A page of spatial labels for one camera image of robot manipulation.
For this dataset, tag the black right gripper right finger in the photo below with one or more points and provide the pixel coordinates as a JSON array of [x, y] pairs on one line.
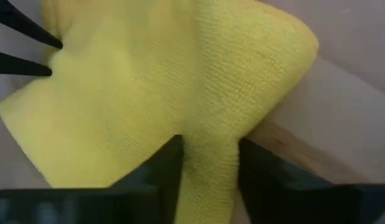
[[304, 205]]

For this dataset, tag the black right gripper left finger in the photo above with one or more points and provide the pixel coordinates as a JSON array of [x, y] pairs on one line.
[[86, 205]]

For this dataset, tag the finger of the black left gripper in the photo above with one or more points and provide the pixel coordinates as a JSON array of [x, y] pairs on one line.
[[24, 26], [18, 67]]

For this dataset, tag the yellow microfiber towel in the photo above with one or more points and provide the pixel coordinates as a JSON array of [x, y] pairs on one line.
[[149, 93]]

